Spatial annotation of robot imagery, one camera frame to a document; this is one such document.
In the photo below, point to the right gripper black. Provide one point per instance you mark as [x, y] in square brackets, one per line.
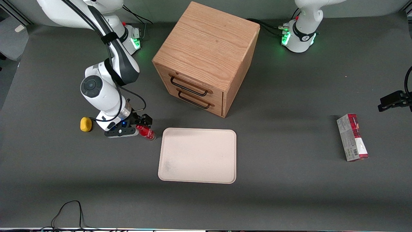
[139, 119]

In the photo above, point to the red coke bottle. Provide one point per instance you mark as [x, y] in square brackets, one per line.
[146, 132]

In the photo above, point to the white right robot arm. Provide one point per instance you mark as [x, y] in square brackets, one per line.
[107, 98]

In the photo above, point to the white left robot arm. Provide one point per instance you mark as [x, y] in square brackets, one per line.
[302, 41]

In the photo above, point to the beige plastic tray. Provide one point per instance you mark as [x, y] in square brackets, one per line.
[198, 156]

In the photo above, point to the yellow lemon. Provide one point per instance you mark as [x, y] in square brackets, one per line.
[86, 124]

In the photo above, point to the oak wooden drawer cabinet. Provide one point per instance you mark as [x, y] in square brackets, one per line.
[206, 45]

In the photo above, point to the grey padded chair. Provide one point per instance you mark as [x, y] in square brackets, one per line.
[11, 38]

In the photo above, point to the red grey carton box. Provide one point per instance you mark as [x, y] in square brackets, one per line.
[352, 138]

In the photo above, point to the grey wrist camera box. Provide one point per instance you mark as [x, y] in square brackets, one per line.
[119, 132]

